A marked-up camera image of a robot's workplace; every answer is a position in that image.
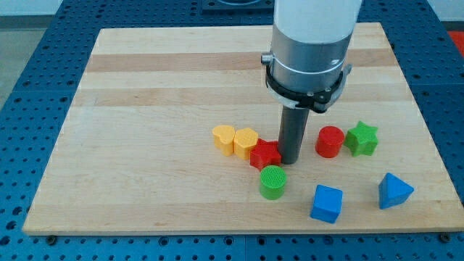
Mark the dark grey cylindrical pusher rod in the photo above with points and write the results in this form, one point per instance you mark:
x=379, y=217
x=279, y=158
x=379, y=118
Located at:
x=291, y=133

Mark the red star block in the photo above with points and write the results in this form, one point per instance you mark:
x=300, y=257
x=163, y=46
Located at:
x=265, y=153

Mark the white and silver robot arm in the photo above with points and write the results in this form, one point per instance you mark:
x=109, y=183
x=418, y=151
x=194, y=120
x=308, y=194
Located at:
x=305, y=68

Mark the yellow hexagon block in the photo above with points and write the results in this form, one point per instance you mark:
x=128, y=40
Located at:
x=244, y=141

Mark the green star block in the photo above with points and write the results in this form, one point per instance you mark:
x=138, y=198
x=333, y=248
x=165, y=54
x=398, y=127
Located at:
x=362, y=139

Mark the red cylinder block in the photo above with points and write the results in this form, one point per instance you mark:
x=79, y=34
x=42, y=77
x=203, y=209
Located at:
x=329, y=142

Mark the green cylinder block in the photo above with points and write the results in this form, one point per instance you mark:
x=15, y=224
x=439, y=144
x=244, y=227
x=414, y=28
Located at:
x=272, y=182

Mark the yellow heart block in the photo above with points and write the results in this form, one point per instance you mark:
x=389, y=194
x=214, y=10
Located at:
x=224, y=136

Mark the blue cube block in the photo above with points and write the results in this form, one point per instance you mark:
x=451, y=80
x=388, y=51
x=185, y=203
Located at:
x=327, y=204

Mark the blue triangle block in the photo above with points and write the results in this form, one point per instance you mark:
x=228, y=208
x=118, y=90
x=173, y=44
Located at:
x=393, y=191

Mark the light wooden board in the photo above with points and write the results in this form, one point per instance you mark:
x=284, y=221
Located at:
x=135, y=155

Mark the black robot base mount plate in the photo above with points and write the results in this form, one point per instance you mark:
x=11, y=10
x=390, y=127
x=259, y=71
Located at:
x=213, y=6

